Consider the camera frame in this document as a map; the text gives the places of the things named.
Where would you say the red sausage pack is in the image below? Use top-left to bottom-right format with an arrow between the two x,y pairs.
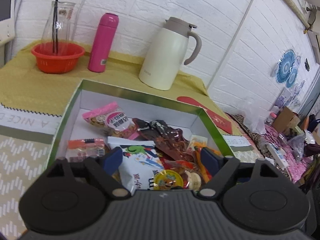
66,139 -> 106,163

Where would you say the white blue snack bag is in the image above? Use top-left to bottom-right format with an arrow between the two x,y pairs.
106,137 -> 164,194

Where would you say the red nuts packet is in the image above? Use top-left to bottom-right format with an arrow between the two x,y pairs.
160,157 -> 201,178

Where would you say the pink snack bag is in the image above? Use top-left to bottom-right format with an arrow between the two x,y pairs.
82,101 -> 139,140

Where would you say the dark dried meat bag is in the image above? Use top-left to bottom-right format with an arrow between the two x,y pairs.
132,118 -> 194,162

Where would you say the yellow jelly cup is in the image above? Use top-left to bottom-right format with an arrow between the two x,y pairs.
153,170 -> 184,190

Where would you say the red envelope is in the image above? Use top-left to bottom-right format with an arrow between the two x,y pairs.
177,96 -> 233,134

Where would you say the white power strip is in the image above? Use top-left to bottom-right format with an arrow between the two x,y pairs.
266,143 -> 289,170

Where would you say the green cardboard box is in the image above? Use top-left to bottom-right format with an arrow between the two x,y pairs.
47,78 -> 235,181

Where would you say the patterned tablecloth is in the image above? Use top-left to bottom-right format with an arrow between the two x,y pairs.
0,102 -> 266,235

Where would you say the red plastic basket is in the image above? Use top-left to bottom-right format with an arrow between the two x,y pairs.
31,43 -> 85,74

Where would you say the yellow cloth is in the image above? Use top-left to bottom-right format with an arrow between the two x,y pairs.
0,39 -> 226,120

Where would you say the cream thermos jug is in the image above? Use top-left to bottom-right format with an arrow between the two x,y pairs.
139,17 -> 202,90

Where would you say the pink thermos bottle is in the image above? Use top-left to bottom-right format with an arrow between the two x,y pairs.
88,13 -> 119,73

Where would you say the black straw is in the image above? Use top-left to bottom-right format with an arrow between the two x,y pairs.
52,0 -> 59,55

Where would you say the glass carafe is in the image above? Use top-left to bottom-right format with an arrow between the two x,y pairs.
41,1 -> 75,55

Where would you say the white water dispenser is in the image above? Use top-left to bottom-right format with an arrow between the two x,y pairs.
0,0 -> 15,67

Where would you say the blue wall decoration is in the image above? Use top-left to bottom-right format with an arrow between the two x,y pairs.
270,49 -> 302,88

